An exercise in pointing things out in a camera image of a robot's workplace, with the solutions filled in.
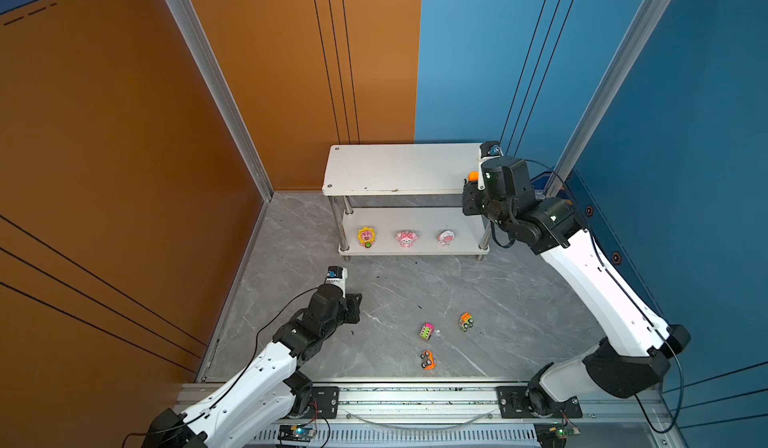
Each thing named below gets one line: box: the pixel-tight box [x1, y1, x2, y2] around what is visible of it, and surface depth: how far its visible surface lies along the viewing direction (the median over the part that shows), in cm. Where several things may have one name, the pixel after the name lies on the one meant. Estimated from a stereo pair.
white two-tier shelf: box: [322, 143, 491, 261], surface depth 88 cm
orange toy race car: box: [420, 350, 437, 370], surface depth 80 cm
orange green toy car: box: [459, 312, 475, 333], surface depth 86 cm
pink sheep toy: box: [396, 231, 419, 249], surface depth 94 cm
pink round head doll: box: [436, 230, 455, 247], surface depth 96 cm
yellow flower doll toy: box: [357, 226, 376, 249], surface depth 96 cm
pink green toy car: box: [419, 322, 435, 341], surface depth 84 cm
